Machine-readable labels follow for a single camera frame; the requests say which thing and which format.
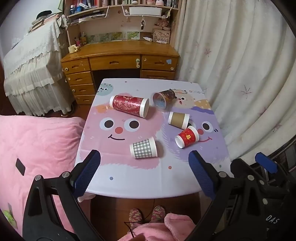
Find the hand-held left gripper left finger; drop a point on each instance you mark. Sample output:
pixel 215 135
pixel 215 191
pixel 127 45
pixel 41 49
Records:
pixel 86 172

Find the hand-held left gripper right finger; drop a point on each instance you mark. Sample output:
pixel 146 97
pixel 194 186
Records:
pixel 201 172

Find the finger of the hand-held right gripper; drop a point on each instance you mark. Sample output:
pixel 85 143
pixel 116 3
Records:
pixel 240 166
pixel 266 162

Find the small red paper cup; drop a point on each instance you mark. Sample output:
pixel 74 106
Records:
pixel 186 138

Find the brown paper cup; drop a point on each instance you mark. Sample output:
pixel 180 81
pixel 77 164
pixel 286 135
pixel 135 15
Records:
pixel 178 119

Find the grey checked paper cup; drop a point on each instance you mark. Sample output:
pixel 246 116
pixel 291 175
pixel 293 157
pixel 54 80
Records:
pixel 143 148

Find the large red patterned paper cup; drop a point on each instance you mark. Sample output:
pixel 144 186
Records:
pixel 129 105

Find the dark patterned paper cup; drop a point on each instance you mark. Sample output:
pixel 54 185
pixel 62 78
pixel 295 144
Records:
pixel 163 97

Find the cartoon face table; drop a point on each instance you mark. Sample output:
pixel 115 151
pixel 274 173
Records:
pixel 138 173

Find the pink blanket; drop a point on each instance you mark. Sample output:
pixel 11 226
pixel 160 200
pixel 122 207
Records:
pixel 41 143

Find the knitted slipper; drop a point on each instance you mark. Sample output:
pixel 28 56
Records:
pixel 158 213
pixel 136 215

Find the pink fleece clothing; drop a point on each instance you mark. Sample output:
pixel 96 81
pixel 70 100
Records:
pixel 171 229

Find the black rectangular device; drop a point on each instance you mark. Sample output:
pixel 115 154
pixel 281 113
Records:
pixel 20 166

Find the white patterned curtain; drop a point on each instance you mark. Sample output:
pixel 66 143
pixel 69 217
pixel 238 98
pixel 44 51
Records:
pixel 242 69

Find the wooden desk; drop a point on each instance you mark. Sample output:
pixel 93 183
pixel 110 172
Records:
pixel 111 61

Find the white lace cover cloth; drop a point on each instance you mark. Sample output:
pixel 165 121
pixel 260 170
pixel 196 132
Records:
pixel 34 69

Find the cream mug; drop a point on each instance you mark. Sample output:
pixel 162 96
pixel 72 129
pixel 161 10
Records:
pixel 72 49

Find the pen holder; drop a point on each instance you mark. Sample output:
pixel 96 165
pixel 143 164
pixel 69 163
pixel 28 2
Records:
pixel 77 42

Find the landscape picture strip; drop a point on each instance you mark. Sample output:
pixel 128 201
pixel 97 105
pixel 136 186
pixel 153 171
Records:
pixel 113 36

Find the printed wooden box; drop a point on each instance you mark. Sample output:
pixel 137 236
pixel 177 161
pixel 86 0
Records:
pixel 161 36

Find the white bottle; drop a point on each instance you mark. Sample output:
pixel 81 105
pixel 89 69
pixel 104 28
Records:
pixel 147 39

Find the wooden desk hutch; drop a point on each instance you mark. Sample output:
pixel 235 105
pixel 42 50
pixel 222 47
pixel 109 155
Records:
pixel 115 23

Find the stack of books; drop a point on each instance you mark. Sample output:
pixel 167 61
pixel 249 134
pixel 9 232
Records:
pixel 41 22

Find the hanging keys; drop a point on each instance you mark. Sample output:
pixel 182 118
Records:
pixel 142 23

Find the row of shelf books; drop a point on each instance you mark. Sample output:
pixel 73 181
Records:
pixel 97 2

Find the white basket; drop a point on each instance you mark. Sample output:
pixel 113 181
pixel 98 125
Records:
pixel 144 10

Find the metal tube frame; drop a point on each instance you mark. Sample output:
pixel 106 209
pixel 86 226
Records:
pixel 289 144

